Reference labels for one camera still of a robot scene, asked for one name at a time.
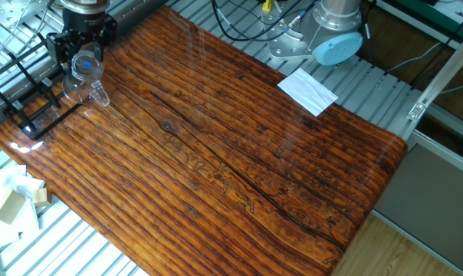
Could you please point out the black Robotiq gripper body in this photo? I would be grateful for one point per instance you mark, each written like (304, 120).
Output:
(84, 21)

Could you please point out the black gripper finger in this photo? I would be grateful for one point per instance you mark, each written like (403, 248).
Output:
(57, 48)
(109, 30)

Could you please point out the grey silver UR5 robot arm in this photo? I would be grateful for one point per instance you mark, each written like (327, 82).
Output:
(331, 15)

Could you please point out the black metal cup rack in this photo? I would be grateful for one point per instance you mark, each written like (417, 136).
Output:
(30, 132)

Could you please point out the aluminium plate with holes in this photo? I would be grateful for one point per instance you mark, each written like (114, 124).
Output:
(9, 11)

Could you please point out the crumpled paper and box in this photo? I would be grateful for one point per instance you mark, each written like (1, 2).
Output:
(9, 176)

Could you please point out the small light wooden block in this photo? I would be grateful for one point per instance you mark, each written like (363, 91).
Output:
(41, 197)

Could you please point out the small yellow plastic clip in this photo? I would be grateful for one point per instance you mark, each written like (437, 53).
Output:
(267, 4)

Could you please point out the glossy wood-grain table mat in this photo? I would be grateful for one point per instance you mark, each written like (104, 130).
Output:
(216, 172)

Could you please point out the white paper sheet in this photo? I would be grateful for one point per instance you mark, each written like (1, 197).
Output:
(308, 92)

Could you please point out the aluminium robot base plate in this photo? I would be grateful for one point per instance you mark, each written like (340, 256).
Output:
(285, 46)

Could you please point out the aluminium frame post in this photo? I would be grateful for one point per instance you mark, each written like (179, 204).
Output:
(442, 73)

